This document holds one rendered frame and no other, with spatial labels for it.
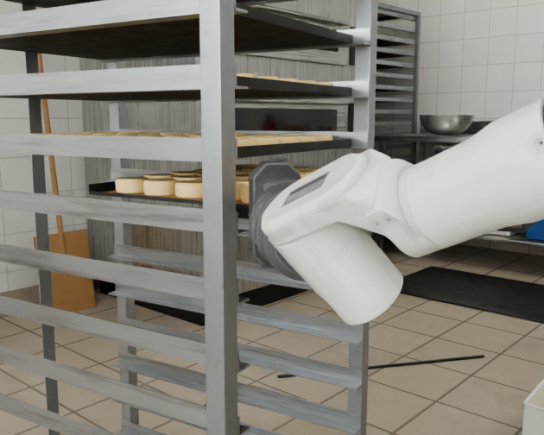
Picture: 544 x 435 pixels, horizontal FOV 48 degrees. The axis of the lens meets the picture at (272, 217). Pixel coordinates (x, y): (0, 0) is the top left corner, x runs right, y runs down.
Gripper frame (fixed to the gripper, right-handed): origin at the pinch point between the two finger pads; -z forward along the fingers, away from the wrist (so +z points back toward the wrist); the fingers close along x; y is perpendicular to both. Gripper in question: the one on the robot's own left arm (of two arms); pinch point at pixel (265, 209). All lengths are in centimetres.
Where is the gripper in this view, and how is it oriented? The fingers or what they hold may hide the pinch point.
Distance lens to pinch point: 73.9
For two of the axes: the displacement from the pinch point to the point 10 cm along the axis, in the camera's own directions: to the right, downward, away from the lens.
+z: 2.4, 1.6, -9.6
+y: -9.7, 0.3, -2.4
